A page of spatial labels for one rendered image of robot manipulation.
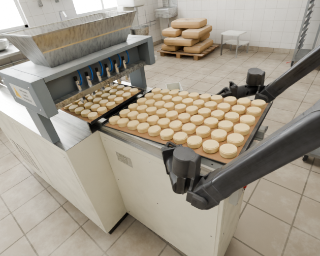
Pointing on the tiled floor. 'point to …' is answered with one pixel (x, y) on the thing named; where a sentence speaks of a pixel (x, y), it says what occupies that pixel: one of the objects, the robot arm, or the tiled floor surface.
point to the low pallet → (188, 53)
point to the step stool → (234, 40)
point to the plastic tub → (174, 86)
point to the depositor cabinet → (65, 160)
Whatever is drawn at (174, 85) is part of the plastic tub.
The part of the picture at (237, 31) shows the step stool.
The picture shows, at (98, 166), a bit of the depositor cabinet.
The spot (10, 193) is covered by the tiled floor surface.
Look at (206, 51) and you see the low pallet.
